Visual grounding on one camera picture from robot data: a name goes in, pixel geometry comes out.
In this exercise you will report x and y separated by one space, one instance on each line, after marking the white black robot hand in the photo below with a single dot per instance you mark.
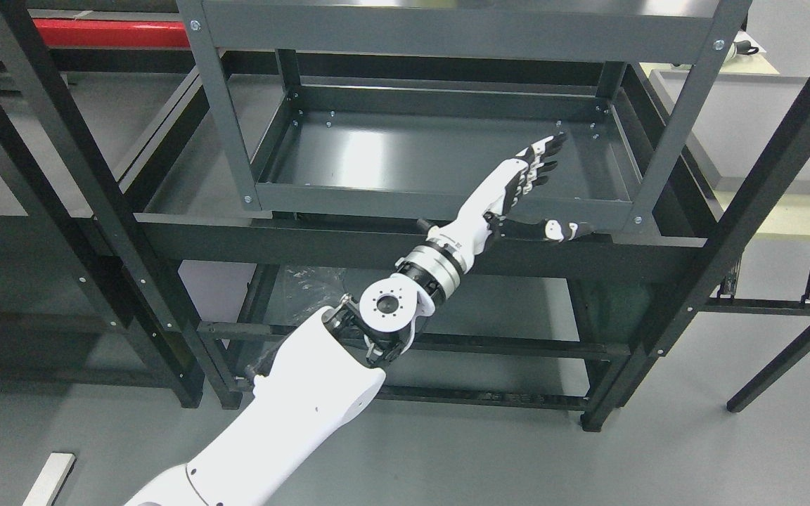
483 217

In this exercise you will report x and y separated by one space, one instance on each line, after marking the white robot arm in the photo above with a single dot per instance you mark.
314 387

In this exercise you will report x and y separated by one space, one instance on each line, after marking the grey metal shelf unit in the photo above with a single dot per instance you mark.
361 124

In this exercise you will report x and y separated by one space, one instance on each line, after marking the red metal beam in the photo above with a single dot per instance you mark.
63 32

